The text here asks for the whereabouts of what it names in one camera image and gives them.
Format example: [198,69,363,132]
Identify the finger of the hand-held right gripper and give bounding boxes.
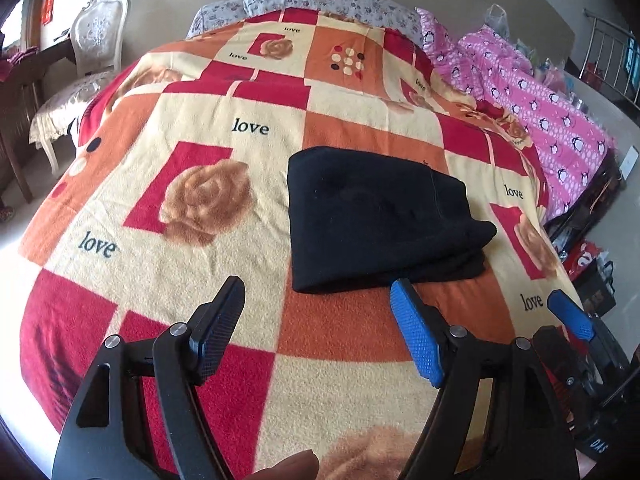
[531,325,573,388]
[546,289,626,368]

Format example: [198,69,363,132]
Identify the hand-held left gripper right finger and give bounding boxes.
[390,278,576,480]

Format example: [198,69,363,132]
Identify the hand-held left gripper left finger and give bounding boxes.
[52,275,247,480]

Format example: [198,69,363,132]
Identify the black pants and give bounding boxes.
[287,146,499,295]

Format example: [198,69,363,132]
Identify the person's left hand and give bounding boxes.
[239,449,321,480]

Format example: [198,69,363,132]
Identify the checkered rose printed blanket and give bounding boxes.
[19,7,587,480]

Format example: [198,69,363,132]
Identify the pink penguin printed quilt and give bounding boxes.
[416,6,620,223]

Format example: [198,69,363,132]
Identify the metal railing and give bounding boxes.
[582,6,640,123]

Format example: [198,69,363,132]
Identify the wooden desk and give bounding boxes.
[0,40,77,203]

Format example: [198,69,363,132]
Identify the clear plastic bag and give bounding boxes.
[482,3,511,36]

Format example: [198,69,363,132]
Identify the white ornate chair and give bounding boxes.
[29,0,132,173]

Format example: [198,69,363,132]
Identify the small floral pillow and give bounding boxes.
[186,1,248,40]

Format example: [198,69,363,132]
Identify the large floral pillow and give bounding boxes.
[243,0,420,37]

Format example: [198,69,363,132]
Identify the window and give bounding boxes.
[0,0,32,51]

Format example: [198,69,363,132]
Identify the wall socket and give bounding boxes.
[620,145,640,181]

